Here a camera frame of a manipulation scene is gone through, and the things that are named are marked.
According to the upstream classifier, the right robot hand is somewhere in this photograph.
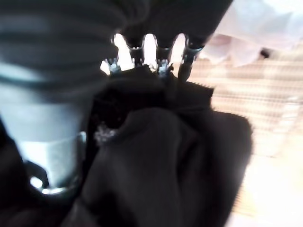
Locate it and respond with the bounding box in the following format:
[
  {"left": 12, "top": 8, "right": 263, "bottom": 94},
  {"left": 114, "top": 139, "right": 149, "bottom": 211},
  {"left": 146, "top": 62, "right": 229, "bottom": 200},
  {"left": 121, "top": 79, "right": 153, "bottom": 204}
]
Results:
[{"left": 0, "top": 0, "right": 234, "bottom": 196}]

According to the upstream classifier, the black garment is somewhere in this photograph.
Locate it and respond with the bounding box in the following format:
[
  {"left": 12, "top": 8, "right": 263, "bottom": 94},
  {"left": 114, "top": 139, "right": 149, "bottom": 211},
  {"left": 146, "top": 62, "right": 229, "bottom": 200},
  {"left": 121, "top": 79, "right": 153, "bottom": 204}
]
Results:
[{"left": 0, "top": 65, "right": 253, "bottom": 227}]

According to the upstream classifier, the white cloth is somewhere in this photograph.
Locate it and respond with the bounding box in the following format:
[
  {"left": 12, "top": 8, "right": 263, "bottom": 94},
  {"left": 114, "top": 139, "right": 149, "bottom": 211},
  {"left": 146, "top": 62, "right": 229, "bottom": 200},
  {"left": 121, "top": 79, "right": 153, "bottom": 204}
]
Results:
[{"left": 201, "top": 0, "right": 303, "bottom": 69}]

